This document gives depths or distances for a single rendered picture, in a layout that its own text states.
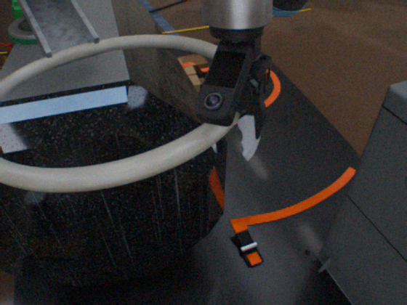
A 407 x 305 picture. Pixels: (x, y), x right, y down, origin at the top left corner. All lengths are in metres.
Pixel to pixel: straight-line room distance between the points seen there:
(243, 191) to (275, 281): 0.49
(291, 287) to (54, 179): 1.15
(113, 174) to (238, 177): 1.37
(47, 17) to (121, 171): 0.63
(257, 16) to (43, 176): 0.32
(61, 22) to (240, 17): 0.61
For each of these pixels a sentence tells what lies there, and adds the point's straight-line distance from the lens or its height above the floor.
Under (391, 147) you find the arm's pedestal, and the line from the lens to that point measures 1.00.
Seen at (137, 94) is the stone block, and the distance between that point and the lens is 0.85.
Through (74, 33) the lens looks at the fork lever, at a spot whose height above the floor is 0.96.
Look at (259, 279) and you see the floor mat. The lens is 1.43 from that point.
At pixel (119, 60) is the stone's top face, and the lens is 0.93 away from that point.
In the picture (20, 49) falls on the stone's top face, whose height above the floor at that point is 0.87.
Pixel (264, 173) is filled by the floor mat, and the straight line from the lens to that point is 1.78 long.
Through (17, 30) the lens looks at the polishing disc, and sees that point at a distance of 1.21.
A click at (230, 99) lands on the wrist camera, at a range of 0.41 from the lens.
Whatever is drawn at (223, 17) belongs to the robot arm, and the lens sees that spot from 0.42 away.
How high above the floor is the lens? 1.29
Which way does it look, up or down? 43 degrees down
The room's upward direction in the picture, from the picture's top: straight up
